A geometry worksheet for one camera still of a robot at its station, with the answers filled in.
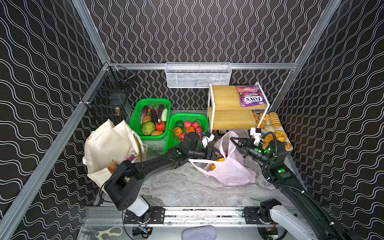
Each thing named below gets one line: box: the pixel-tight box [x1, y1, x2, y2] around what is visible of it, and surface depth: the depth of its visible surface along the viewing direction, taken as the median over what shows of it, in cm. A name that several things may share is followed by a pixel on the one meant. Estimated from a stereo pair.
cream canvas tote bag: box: [82, 119, 145, 189], surface depth 77 cm
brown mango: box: [151, 130, 164, 136], surface depth 102 cm
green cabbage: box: [141, 121, 156, 136], surface depth 102 cm
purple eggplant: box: [151, 106, 158, 124], surface depth 116 cm
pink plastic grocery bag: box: [188, 131, 256, 185], surface depth 71 cm
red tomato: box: [155, 121, 166, 132], surface depth 105 cm
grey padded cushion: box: [181, 225, 217, 240], surface depth 69 cm
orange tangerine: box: [186, 126, 195, 135], surface depth 106 cm
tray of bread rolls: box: [251, 112, 293, 152], surface depth 108 cm
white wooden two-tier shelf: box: [208, 82, 270, 134], surface depth 85 cm
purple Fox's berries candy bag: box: [236, 85, 267, 107], surface depth 80 cm
